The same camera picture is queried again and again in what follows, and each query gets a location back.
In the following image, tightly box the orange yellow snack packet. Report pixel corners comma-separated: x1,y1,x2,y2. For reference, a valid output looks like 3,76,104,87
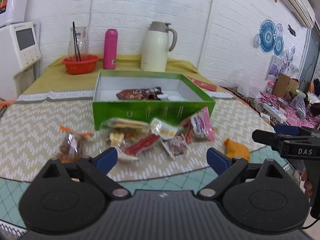
223,138,251,162

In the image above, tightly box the orange trimmed dried fruit packet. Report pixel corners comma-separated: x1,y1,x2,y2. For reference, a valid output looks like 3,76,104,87
56,126,94,163

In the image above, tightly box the red sausage packet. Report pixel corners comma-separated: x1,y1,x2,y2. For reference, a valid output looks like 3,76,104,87
117,134,160,162

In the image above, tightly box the pink white snack packet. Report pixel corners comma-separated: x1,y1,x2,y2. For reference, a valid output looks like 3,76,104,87
179,107,214,144

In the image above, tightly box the dark brown snack packet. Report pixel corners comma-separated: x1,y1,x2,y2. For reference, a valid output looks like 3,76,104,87
116,87,163,101

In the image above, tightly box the yellow label snack packet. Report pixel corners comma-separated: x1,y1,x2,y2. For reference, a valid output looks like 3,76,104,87
150,118,180,140

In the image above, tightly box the person's right hand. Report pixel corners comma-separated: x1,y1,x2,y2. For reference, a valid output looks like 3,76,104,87
300,169,313,198

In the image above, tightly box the white power strip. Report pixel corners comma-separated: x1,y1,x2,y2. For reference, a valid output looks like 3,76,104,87
263,103,287,124

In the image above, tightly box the brown cardboard box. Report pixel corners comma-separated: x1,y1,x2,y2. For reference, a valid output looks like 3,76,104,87
272,74,299,100

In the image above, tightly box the patterned tablecloth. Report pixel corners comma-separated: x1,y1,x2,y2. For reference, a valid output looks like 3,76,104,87
1,99,287,239

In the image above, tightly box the red envelope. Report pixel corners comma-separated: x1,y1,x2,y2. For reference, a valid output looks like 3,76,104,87
188,77,217,92

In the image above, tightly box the green cardboard box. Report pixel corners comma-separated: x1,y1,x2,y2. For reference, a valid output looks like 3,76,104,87
92,70,215,130

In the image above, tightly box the blue paper fan decoration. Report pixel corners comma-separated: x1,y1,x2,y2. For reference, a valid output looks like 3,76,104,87
253,19,284,56

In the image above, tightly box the yellow table cloth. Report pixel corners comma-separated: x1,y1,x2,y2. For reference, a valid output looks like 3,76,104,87
22,53,226,95

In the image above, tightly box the red plastic basket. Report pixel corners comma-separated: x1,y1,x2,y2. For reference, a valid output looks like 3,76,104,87
62,54,99,75

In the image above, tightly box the orange plastic basin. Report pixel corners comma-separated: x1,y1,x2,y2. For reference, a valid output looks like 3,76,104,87
0,101,15,109

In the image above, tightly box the pink thermos bottle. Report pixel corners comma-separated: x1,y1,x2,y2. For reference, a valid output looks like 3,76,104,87
103,29,118,69

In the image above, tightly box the black straw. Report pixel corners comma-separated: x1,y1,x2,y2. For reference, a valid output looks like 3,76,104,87
72,22,81,62

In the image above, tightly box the glass carafe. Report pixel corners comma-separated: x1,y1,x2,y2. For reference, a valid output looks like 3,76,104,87
68,27,88,60

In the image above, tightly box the white air conditioner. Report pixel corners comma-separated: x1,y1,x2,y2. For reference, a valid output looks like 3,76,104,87
281,0,315,28

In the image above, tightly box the cream thermos jug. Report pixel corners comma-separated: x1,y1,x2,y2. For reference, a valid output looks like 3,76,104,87
140,21,177,73

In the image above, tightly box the white water dispenser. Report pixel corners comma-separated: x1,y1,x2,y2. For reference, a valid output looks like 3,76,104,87
0,22,41,101

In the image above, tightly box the white water purifier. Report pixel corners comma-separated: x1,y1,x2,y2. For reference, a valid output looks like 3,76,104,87
0,0,27,27

